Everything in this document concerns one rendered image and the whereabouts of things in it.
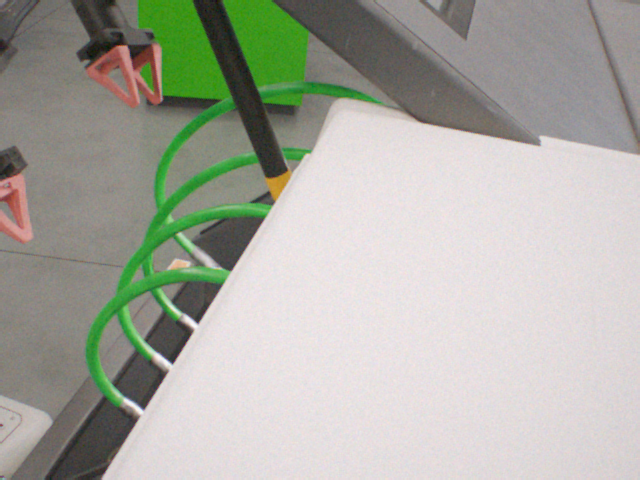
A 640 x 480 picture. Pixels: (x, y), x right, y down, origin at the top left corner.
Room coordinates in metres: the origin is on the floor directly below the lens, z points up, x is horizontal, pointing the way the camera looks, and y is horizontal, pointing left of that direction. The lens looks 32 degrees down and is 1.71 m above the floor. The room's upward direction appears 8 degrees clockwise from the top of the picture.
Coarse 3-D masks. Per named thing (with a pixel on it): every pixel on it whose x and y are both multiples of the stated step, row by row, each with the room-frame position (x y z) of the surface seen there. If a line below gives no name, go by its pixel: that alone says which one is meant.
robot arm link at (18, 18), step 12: (0, 0) 1.27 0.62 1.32; (12, 0) 1.27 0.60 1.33; (24, 0) 1.28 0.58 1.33; (36, 0) 1.30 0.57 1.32; (0, 12) 1.24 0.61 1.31; (12, 12) 1.25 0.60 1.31; (24, 12) 1.27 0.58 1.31; (0, 24) 1.23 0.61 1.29; (12, 24) 1.24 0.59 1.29; (0, 36) 1.22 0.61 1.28; (12, 36) 1.24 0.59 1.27; (0, 48) 1.25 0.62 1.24; (12, 48) 1.23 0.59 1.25; (0, 60) 1.19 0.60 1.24; (0, 72) 1.18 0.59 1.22
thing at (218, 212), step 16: (208, 208) 0.63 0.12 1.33; (224, 208) 0.63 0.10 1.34; (240, 208) 0.62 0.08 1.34; (256, 208) 0.62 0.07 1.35; (176, 224) 0.63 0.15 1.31; (192, 224) 0.63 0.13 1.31; (160, 240) 0.64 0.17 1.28; (144, 256) 0.64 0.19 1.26; (128, 272) 0.64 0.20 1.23; (128, 320) 0.65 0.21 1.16; (128, 336) 0.64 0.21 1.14; (144, 352) 0.64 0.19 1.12; (160, 368) 0.63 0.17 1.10
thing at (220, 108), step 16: (272, 96) 0.79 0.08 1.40; (336, 96) 0.77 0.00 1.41; (352, 96) 0.77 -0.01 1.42; (368, 96) 0.77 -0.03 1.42; (208, 112) 0.80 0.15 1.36; (224, 112) 0.80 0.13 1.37; (192, 128) 0.80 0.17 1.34; (176, 144) 0.80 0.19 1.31; (160, 160) 0.81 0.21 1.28; (160, 176) 0.81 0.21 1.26; (160, 192) 0.81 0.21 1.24; (176, 240) 0.80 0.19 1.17
